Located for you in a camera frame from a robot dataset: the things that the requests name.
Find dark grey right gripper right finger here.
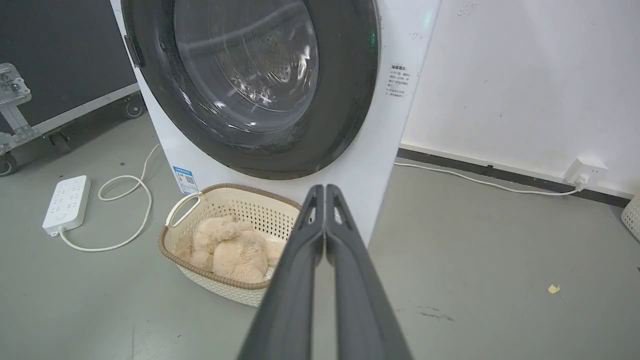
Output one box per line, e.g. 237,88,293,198
325,184,414,360

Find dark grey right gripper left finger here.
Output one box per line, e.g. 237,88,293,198
237,184,326,360

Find white front-load washing machine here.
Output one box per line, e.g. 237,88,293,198
110,0,443,247

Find dark round washing machine door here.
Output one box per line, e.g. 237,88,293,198
120,0,381,181

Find beige plush toy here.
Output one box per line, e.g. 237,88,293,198
176,216,287,284

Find cream plastic laundry basket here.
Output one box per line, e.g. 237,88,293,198
158,183,303,307

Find white power strip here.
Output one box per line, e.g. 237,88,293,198
42,175,92,237

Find white woven basket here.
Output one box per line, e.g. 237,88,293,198
621,194,640,243

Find black flight case on wheels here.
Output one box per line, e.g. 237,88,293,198
0,0,147,177

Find white cable along wall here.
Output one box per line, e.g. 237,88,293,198
394,161,581,196

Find white power strip cable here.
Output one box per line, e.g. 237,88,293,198
59,144,163,253

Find white wall socket plug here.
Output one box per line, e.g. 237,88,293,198
564,157,609,192

